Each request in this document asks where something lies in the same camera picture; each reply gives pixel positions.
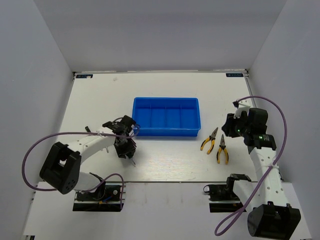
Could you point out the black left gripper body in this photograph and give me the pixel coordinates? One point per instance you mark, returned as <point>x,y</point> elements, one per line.
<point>126,146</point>

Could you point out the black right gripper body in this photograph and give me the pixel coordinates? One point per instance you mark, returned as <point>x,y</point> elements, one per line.
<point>237,127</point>

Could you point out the green stubby screwdriver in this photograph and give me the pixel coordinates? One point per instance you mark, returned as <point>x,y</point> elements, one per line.
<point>132,159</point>

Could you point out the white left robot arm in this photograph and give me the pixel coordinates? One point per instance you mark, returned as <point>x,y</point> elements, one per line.
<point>62,166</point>

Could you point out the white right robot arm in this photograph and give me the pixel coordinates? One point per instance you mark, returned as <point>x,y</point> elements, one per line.
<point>270,214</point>

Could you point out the blue plastic divided bin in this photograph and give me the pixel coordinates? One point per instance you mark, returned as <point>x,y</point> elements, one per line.
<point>167,116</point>

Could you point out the blue label sticker right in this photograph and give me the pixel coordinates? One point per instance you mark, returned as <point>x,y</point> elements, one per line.
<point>234,75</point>

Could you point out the blue label sticker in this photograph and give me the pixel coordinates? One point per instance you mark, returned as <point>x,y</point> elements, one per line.
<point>84,76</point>
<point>234,75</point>

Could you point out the blue label sticker left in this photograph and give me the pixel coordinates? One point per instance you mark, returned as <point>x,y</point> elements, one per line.
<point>84,76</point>

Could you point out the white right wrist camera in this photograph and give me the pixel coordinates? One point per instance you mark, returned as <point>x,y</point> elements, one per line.
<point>241,106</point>

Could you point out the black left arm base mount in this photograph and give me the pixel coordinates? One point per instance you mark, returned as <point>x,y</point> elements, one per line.
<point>110,197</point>

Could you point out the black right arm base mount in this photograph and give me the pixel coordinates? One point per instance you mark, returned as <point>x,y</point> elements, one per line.
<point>221,200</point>

